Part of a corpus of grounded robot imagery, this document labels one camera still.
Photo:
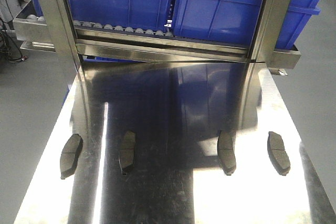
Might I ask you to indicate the brake pad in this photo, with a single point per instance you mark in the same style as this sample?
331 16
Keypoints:
225 152
277 153
70 155
127 152

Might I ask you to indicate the right blue plastic bin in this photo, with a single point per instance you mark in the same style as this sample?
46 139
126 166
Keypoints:
234 21

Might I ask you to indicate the blue plastic bin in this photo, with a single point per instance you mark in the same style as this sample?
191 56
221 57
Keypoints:
234 21
118 1

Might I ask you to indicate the left blue plastic bin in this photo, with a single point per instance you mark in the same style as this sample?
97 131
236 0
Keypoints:
118 1

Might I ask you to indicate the stainless steel roller rack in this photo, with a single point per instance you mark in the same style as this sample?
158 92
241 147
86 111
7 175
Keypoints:
70 42

